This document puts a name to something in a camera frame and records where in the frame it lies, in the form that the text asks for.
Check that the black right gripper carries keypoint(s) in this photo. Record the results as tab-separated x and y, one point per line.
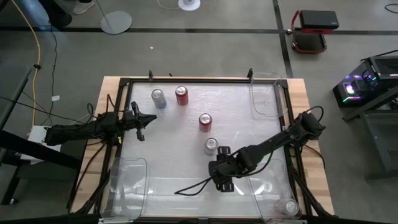
224	169

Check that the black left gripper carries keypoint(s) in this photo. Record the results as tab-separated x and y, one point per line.
132	121

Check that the red Coca-Cola Zero can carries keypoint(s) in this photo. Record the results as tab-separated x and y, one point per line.
182	98
205	124

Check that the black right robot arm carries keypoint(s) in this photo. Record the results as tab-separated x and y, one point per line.
273	141

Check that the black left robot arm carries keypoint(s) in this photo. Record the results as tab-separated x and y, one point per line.
77	130

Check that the silver and blue soda can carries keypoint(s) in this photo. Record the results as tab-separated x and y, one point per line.
159	99
211	146

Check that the silver and pink soda can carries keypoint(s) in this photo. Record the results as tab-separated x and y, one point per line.
291	207

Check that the clear plastic bin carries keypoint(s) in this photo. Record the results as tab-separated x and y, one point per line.
267	93
124	193
280	186

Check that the small white tag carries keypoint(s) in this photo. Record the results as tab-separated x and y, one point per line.
55	98

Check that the white paper sheet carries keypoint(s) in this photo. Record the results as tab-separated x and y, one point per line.
38	132

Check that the large pale round stand base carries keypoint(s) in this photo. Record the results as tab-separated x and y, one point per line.
116	22

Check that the small white round stand base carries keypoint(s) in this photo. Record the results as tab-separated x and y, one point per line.
189	6

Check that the person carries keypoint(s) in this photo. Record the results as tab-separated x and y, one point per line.
83	7

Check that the computer with coloured lights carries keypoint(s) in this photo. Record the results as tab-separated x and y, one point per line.
351	90

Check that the dark grey side desk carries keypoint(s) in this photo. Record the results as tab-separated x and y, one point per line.
382	140

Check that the red and black rolling stool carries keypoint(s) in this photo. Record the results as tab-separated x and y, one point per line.
318	19

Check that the black vented case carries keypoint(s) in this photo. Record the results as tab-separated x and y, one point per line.
385	67

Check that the black arched bracket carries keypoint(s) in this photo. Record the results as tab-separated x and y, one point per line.
151	75
250	74

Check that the black aluminium table frame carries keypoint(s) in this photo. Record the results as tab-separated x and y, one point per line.
202	81

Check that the black frame beam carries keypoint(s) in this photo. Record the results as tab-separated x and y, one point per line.
31	149

